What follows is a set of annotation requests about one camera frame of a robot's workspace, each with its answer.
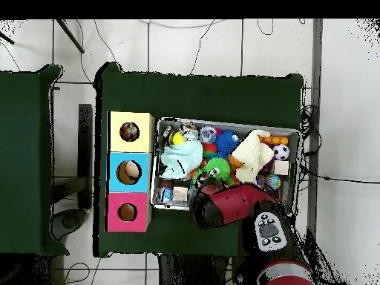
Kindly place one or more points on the mint green muslin cloth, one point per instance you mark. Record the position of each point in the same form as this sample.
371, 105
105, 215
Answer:
181, 159

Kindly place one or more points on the green furry monster toy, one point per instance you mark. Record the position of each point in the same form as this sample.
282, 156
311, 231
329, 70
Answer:
218, 168

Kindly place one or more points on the cream muslin cloth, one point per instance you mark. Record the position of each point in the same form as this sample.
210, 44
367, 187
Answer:
255, 153

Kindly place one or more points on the colourful patterned knotted toy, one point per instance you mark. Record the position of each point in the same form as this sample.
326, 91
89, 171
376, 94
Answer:
129, 132

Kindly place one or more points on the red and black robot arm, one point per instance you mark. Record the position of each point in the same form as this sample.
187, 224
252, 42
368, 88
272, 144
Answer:
237, 205

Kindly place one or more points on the clear mesh bin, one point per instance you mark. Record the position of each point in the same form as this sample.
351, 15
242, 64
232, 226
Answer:
155, 172

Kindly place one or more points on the wooden box with three holes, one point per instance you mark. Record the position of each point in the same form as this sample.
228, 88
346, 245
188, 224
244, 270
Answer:
142, 178

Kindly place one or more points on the blue furry monster toy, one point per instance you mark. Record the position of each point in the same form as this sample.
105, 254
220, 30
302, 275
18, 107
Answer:
227, 142

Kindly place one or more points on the small orange basketball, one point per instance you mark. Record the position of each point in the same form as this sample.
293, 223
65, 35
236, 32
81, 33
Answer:
234, 161

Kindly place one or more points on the dark green table cloth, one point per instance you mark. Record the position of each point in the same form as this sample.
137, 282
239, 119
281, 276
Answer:
24, 178
196, 95

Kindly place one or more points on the small black white soccer ball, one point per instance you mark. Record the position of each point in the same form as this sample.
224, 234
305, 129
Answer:
281, 152

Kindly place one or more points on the black upright panel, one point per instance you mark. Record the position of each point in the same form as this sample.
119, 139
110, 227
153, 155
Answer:
86, 154

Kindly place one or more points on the grey round base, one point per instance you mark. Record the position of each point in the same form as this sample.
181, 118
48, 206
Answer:
68, 224

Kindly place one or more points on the grey vertical beam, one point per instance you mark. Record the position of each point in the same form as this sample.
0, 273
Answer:
317, 59

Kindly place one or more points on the thin black rod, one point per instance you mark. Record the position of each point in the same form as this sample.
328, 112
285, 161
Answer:
68, 35

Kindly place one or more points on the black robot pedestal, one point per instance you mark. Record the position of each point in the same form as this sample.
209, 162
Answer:
196, 273

